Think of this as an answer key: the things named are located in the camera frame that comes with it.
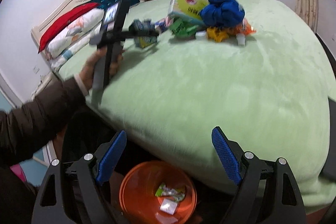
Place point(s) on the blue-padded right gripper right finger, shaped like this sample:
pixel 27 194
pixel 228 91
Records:
pixel 226 154

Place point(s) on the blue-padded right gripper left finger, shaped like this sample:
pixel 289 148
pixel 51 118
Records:
pixel 107 156

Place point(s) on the blue yellow snack packet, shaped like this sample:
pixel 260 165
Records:
pixel 145 34

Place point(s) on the yellow toy truck part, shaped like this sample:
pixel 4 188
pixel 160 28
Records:
pixel 218 35

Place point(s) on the green snack wrapper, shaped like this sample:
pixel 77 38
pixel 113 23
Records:
pixel 177 195

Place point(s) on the white printed carton box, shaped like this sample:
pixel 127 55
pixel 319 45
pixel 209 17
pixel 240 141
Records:
pixel 168 206

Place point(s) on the orange juice snack bag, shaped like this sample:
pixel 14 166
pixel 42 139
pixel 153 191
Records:
pixel 243 28

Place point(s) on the person's left forearm sleeve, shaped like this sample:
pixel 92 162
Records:
pixel 27 129

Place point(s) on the orange plastic trash bin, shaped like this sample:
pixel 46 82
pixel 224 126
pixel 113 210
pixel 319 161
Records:
pixel 137 193

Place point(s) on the cream and teal headboard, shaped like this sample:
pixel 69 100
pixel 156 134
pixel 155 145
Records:
pixel 89 1

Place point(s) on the white floral pillow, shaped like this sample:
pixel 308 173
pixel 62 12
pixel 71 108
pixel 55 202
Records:
pixel 73 32

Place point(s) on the red pillow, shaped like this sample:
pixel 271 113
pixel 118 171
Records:
pixel 63 21

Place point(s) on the green crumpled packet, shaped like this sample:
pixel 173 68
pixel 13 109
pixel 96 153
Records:
pixel 184 30

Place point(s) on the green fleece bed blanket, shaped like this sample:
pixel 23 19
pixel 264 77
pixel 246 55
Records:
pixel 271 96

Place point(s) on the green and white box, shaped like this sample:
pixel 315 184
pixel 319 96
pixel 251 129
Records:
pixel 187 10

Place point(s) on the white folded quilt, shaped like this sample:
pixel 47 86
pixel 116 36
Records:
pixel 57 63

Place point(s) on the white bedside cabinet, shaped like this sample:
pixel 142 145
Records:
pixel 46 80

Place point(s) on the blue crumpled cloth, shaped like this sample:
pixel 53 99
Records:
pixel 222 13

